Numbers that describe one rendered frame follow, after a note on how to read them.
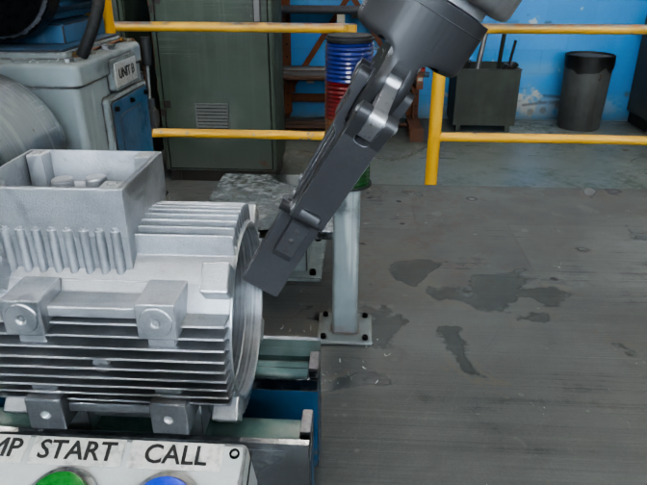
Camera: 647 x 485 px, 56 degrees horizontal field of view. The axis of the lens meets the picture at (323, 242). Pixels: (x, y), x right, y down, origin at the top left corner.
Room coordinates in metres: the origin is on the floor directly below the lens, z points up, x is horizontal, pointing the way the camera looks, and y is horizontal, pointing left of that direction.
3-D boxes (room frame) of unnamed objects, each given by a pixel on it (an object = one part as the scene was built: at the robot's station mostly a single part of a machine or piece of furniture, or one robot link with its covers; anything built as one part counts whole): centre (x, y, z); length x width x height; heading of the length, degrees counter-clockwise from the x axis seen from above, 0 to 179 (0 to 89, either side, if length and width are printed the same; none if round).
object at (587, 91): (5.14, -2.17, 0.30); 0.39 x 0.39 x 0.60
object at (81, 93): (1.09, 0.49, 0.99); 0.35 x 0.31 x 0.37; 176
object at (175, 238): (0.48, 0.17, 1.02); 0.20 x 0.19 x 0.19; 87
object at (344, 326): (0.76, -0.03, 1.01); 0.08 x 0.08 x 0.42; 86
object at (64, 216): (0.48, 0.21, 1.11); 0.12 x 0.11 x 0.07; 87
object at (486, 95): (5.12, -1.33, 0.41); 0.52 x 0.47 x 0.82; 87
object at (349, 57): (0.76, -0.03, 1.19); 0.06 x 0.06 x 0.04
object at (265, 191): (1.00, 0.08, 0.86); 0.27 x 0.24 x 0.12; 176
